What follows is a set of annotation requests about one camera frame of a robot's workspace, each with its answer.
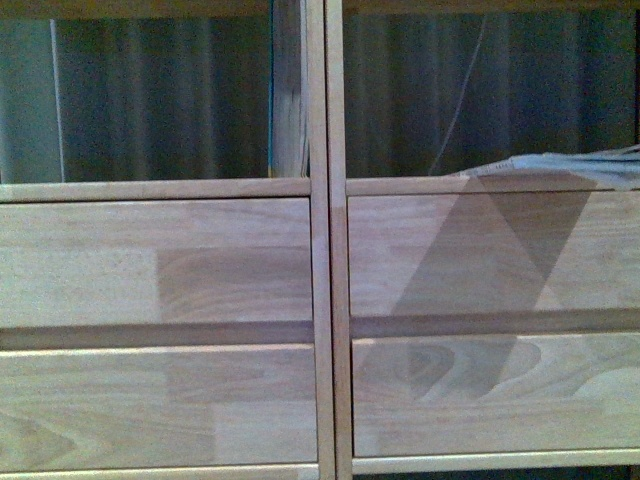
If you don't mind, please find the grey book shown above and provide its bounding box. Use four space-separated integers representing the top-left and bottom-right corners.
450 144 639 190

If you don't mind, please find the left wooden shelf unit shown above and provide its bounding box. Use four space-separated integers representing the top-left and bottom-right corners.
1 1 335 479

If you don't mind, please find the wooden shelf unit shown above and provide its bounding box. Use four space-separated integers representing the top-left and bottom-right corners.
324 1 639 479
1 1 335 479

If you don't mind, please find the right wooden shelf unit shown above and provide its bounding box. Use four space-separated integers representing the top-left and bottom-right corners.
324 1 639 479

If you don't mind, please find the upright teal-spined book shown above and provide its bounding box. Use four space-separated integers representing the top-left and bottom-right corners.
268 1 309 178

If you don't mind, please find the upper left wooden drawer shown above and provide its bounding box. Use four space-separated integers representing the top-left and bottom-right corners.
1 198 312 328

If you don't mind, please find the wooden drawer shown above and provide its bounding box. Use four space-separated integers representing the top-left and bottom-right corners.
348 191 639 317
1 198 312 328
352 333 639 457
1 344 317 473

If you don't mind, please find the lower left wooden drawer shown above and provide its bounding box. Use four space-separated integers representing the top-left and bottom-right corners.
1 344 317 473

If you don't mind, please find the lower right wooden drawer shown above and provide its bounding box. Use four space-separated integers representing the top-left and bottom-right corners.
352 333 639 457

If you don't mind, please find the upper right wooden drawer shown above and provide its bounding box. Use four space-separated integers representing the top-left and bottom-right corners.
348 191 639 317

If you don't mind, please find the grey curtain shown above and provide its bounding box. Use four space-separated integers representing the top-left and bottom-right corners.
1 15 270 184

